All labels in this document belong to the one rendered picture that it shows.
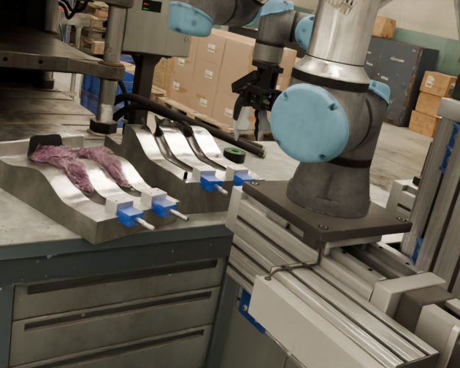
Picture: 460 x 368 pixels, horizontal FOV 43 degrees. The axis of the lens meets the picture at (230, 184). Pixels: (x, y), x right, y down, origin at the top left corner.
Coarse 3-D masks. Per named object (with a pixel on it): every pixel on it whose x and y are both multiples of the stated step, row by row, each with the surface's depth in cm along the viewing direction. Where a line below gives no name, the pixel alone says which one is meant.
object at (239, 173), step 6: (228, 168) 157; (234, 168) 156; (240, 168) 157; (246, 168) 158; (228, 174) 157; (234, 174) 155; (240, 174) 156; (246, 174) 157; (234, 180) 155; (240, 180) 153; (246, 180) 153; (252, 180) 154
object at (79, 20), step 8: (64, 16) 477; (80, 16) 486; (88, 16) 490; (72, 24) 484; (80, 24) 488; (88, 24) 493; (80, 32) 497; (72, 80) 508; (64, 88) 517; (72, 88) 510; (72, 96) 513
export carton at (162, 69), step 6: (162, 60) 665; (168, 60) 658; (156, 66) 673; (162, 66) 665; (168, 66) 658; (156, 72) 673; (162, 72) 666; (168, 72) 659; (156, 78) 675; (162, 78) 667; (168, 78) 660; (156, 84) 677; (162, 84) 668
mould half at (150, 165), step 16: (128, 128) 170; (144, 128) 171; (160, 128) 174; (176, 128) 178; (192, 128) 182; (112, 144) 179; (128, 144) 171; (144, 144) 165; (176, 144) 171; (208, 144) 178; (128, 160) 171; (144, 160) 163; (160, 160) 161; (192, 160) 167; (224, 160) 173; (144, 176) 163; (160, 176) 156; (176, 176) 149; (224, 176) 156; (256, 176) 162; (176, 192) 149; (192, 192) 148; (208, 192) 151; (192, 208) 150; (208, 208) 153; (224, 208) 156
